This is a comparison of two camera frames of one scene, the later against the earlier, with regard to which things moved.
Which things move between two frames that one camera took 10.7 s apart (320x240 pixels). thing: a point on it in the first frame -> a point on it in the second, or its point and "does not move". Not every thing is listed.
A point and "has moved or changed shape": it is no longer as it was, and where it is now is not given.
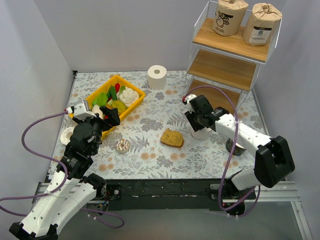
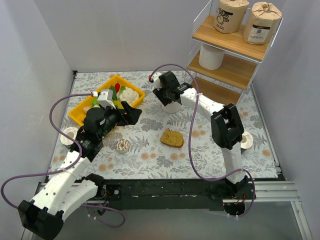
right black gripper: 194,121 -> 161,94
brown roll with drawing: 229,17 does not move
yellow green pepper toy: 119,104 does not move
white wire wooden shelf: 223,68 does not move
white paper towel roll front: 202,134 -> 210,57
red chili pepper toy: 117,87 does not move
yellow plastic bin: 124,82 does not move
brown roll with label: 259,28 does not move
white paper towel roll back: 157,77 has moved or changed shape
